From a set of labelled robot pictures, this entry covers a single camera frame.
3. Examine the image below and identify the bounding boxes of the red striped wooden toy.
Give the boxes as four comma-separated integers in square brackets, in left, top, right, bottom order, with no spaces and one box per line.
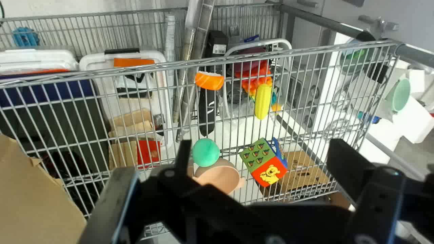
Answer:
[232,60,282,113]

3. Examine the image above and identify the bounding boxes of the tall black device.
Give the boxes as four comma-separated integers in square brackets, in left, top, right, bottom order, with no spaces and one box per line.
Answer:
[196,30,229,139]

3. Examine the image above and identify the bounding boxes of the white container with orange handle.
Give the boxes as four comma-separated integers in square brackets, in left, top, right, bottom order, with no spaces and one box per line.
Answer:
[80,49,169,120]

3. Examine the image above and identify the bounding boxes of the silver wire shelf rack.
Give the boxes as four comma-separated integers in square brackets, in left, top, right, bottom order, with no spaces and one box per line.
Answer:
[0,2,434,219]

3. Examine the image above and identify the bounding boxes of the mint green round object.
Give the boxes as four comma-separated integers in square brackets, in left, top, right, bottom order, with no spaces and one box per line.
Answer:
[388,78,412,114]

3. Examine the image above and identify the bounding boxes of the white plastic storage container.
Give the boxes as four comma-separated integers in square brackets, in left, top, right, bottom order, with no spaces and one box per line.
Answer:
[0,48,78,76]

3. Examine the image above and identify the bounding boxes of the colourful fabric toy cube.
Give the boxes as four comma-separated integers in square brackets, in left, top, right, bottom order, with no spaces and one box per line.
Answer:
[237,136,290,190]

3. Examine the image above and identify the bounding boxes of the green round toy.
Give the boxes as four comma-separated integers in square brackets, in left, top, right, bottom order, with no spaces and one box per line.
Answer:
[190,137,222,168]

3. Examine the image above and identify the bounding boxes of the small tan bowl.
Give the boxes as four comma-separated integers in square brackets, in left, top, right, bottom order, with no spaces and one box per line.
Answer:
[194,156,247,197]

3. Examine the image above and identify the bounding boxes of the orange plush toy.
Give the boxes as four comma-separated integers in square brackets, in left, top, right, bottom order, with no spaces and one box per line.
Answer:
[194,71,226,92]

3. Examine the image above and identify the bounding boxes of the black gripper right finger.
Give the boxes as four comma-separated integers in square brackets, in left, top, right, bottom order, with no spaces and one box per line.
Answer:
[325,137,409,244]

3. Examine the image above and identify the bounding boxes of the brown cardboard sheet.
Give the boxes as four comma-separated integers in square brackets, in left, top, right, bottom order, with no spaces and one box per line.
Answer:
[270,149,333,191]

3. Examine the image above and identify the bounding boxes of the flat brown cardboard pieces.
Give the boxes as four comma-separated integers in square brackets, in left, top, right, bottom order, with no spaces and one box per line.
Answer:
[107,107,157,168]

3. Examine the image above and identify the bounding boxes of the yellow corn toy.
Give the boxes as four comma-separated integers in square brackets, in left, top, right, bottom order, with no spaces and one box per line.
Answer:
[253,82,274,121]

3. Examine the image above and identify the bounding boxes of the large brown cardboard box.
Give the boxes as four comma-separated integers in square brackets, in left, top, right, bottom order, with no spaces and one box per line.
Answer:
[0,133,87,244]

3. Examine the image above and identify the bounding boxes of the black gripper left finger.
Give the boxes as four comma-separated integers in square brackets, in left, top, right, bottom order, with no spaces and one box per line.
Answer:
[78,167,139,244]

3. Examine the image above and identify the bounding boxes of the red small box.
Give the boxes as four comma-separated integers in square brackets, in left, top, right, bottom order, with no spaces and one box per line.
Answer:
[135,139,162,168]

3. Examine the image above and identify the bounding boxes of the small blue round object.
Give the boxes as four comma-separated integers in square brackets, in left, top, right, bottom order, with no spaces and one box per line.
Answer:
[11,26,40,49]

